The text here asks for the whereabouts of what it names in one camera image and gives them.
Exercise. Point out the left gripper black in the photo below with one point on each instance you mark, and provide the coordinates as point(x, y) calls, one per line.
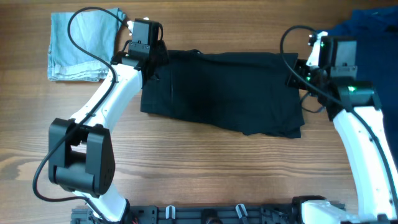
point(163, 56)

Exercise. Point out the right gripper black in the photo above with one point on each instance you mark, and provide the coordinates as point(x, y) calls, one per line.
point(294, 81)

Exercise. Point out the black shorts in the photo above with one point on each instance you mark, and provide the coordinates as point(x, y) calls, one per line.
point(243, 92)

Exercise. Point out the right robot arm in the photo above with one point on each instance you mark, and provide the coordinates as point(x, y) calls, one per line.
point(355, 110)

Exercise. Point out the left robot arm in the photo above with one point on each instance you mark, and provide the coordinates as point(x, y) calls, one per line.
point(81, 157)

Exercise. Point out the folded light blue jeans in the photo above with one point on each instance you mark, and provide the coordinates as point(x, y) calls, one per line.
point(93, 31)

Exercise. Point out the blue t-shirt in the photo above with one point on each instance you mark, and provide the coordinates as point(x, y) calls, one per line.
point(376, 33)

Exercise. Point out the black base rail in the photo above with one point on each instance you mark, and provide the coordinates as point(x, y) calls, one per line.
point(267, 213)

